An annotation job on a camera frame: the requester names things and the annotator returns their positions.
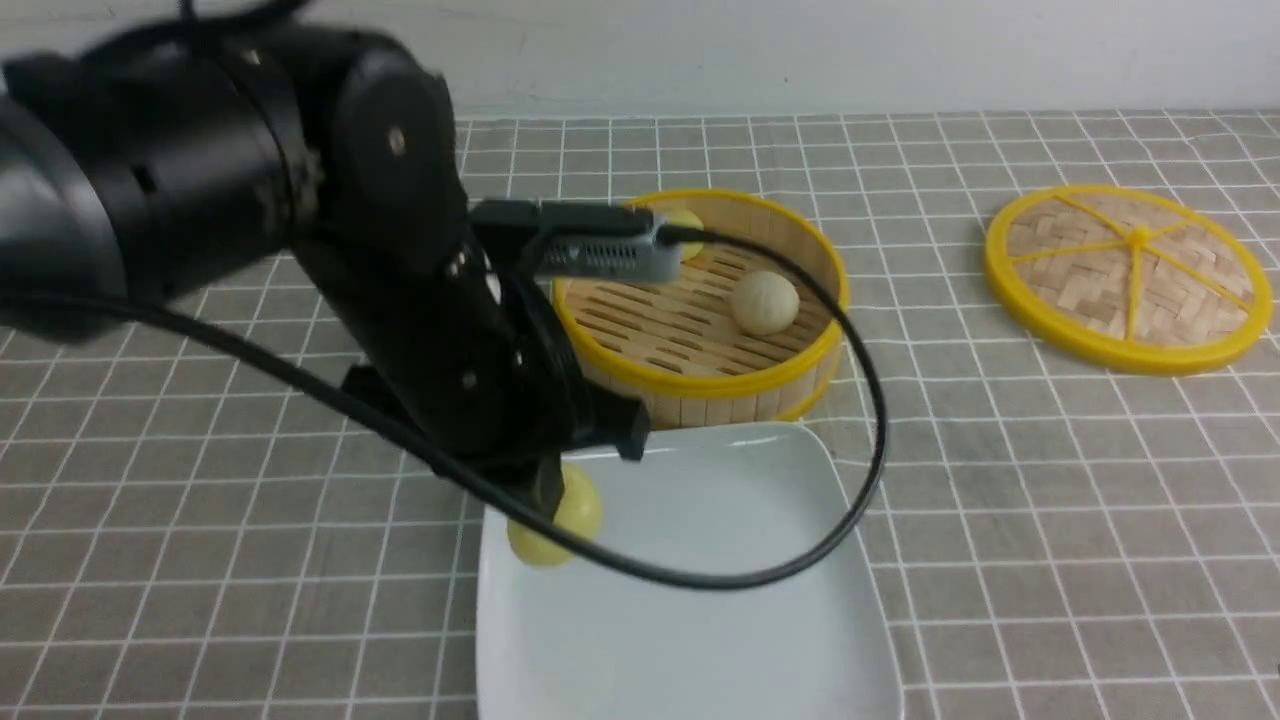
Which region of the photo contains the white steamed bun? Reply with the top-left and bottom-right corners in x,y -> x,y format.
730,272 -> 800,336

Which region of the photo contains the white square plate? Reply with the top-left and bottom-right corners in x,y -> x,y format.
476,423 -> 905,719

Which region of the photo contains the yellow steamed bun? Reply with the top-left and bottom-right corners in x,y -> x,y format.
658,208 -> 704,263
507,462 -> 602,568

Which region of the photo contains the woven bamboo steamer lid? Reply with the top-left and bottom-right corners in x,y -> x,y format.
983,184 -> 1274,377

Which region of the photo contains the bamboo steamer basket yellow rim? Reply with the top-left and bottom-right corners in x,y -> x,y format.
550,190 -> 850,429

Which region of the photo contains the black camera cable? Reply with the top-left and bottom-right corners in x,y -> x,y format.
0,225 -> 890,593

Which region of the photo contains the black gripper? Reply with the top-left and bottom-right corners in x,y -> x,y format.
300,225 -> 652,525

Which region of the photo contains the grey checkered tablecloth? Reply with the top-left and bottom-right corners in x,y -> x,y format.
3,110 -> 1277,719

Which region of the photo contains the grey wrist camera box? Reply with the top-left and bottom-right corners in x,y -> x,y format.
468,199 -> 682,284

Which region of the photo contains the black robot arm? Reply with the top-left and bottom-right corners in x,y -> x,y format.
3,22 -> 657,519

